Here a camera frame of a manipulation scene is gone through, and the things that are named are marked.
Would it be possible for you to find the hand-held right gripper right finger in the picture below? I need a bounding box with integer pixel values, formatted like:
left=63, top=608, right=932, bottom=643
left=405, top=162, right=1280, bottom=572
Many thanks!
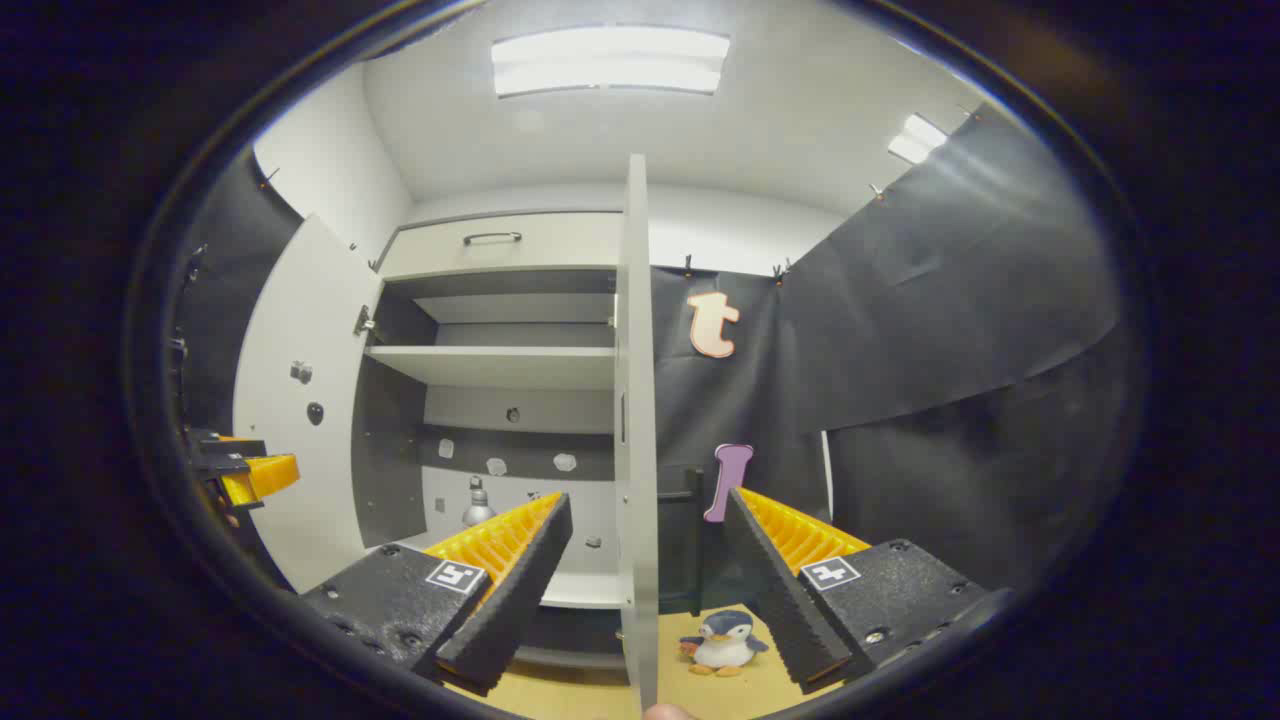
left=722, top=487, right=1011, bottom=696

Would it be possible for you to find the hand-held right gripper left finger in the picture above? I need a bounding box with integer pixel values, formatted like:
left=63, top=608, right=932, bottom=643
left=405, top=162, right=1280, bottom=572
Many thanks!
left=300, top=492, right=574, bottom=698

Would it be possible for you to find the white cabinet door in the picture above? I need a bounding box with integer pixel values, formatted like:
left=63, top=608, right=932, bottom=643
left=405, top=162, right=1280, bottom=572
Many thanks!
left=613, top=153, right=661, bottom=716
left=232, top=213, right=386, bottom=593

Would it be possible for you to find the silver bottle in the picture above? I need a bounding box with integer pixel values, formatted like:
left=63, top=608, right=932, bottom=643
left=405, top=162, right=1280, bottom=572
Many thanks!
left=461, top=477, right=498, bottom=528

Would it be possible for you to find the white cabinet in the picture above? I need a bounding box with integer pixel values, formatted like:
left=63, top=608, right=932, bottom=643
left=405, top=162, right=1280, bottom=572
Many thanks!
left=350, top=210, right=641, bottom=671

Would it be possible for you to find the white cabinet drawer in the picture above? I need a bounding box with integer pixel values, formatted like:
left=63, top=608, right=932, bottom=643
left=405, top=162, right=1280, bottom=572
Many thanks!
left=380, top=212, right=626, bottom=279

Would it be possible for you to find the penguin plush toy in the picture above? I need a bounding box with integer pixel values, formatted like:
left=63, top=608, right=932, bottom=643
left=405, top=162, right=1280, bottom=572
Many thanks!
left=680, top=608, right=771, bottom=678

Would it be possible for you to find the black backdrop cloth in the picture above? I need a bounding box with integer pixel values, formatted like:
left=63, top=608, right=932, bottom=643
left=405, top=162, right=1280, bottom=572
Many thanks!
left=650, top=105, right=1141, bottom=621

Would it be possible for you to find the small ceiling light panel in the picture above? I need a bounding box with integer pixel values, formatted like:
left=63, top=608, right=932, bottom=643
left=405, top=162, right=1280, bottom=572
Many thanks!
left=888, top=113, right=949, bottom=166

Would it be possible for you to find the large ceiling light panel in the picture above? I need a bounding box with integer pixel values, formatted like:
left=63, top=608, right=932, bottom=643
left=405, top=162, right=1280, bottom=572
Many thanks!
left=490, top=27, right=731, bottom=98

